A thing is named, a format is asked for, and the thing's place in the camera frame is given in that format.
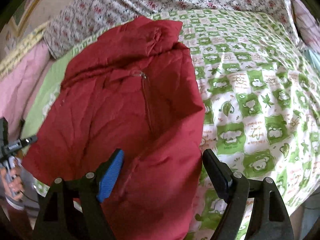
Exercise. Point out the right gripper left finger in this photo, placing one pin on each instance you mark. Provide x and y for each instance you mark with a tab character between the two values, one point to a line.
72	209

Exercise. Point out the red puffer jacket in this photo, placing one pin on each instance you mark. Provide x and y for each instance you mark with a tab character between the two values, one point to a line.
133	89

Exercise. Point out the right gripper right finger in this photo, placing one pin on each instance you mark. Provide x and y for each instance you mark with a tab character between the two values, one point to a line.
269	217

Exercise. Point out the gold framed landscape painting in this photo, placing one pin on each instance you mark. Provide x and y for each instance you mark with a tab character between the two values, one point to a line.
19	19

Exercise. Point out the rose floral folded quilt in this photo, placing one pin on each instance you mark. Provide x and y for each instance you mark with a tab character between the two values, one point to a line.
83	18

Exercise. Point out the green checkered bed sheet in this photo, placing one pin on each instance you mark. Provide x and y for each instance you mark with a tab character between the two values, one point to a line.
261	105

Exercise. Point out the left hand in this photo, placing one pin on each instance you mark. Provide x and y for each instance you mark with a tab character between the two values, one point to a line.
11	180

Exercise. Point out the pink blanket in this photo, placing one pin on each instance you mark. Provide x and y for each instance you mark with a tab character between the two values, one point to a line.
19	88

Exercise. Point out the yellow floral folded cloth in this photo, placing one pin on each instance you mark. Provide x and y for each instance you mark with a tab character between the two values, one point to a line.
9	63

